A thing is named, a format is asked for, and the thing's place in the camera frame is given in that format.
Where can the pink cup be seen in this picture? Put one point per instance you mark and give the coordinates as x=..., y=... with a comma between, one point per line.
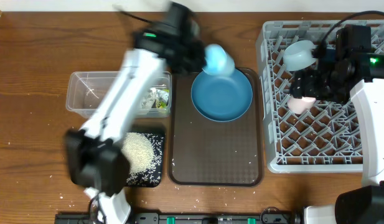
x=300, y=105

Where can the light blue bowl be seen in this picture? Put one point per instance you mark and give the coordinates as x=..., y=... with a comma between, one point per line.
x=298, y=55

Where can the white napkin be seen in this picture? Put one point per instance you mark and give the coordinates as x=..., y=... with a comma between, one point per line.
x=149, y=99

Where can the dark blue plate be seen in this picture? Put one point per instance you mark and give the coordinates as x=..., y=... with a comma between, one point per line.
x=222, y=98

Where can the brown serving tray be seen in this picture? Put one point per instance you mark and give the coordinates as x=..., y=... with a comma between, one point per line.
x=205, y=152

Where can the black plastic tray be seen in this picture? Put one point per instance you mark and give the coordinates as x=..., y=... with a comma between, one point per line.
x=151, y=178

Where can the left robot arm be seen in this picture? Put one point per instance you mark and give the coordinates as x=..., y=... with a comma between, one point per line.
x=94, y=157

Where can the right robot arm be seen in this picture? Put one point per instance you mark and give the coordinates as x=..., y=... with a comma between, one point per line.
x=366, y=204

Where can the light blue cup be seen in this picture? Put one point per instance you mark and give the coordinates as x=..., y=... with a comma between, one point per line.
x=218, y=61

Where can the white rice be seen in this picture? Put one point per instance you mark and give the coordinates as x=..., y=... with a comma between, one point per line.
x=139, y=151

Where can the grey plastic dishwasher rack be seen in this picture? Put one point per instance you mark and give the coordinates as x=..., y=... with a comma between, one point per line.
x=323, y=139

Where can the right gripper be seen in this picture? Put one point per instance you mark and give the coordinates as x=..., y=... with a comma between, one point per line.
x=303, y=81

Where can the clear plastic bin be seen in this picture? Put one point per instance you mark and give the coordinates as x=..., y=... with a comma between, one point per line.
x=87, y=89

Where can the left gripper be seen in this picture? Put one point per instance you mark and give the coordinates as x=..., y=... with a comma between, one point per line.
x=198, y=60

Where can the green white wrapper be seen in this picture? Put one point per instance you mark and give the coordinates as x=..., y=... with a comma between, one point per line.
x=162, y=98

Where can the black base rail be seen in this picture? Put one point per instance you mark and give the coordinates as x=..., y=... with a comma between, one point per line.
x=155, y=218

